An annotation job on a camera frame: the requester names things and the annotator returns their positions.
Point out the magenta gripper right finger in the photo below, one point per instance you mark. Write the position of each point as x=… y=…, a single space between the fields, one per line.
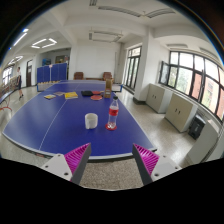
x=151 y=166

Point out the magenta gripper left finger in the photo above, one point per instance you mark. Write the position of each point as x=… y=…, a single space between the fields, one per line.
x=70 y=166

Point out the clear plastic bottle red label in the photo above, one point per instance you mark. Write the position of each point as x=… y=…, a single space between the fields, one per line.
x=113 y=111

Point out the blue table tennis table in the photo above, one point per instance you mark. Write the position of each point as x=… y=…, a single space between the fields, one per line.
x=54 y=126

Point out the red bottle cap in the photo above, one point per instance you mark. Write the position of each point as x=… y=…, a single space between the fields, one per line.
x=110 y=127

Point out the white cabinet near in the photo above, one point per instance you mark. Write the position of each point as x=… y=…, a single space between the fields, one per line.
x=180 y=112

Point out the white cabinet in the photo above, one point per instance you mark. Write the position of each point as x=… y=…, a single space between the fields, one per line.
x=158 y=98
x=180 y=112

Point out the black bin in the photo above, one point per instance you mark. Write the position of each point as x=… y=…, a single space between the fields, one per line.
x=196 y=127

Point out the white cabinet far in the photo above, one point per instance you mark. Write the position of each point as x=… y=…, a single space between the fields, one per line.
x=158 y=98

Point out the yellow book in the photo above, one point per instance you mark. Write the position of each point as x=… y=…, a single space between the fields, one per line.
x=71 y=95

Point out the red table tennis paddle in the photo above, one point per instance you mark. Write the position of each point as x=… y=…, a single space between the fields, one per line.
x=96 y=97

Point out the colourful small booklet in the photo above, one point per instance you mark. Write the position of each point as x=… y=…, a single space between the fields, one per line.
x=50 y=96

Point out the grey pink booklet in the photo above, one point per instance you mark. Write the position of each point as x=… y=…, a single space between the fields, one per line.
x=59 y=93

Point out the black pouch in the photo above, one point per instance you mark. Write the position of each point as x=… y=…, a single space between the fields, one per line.
x=87 y=93

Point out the left brown armchair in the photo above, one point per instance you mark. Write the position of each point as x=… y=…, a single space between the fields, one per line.
x=78 y=76

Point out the brown armchair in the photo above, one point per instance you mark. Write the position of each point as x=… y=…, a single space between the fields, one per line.
x=78 y=76
x=107 y=75

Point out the brown cardboard box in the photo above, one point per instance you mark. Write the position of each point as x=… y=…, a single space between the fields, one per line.
x=108 y=88

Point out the blue folded table tennis tables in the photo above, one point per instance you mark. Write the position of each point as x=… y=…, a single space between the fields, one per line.
x=56 y=72

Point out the right brown armchair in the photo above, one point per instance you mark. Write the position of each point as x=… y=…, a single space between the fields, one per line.
x=107 y=75

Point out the person in white shirt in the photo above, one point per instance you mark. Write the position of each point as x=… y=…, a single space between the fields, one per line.
x=19 y=82

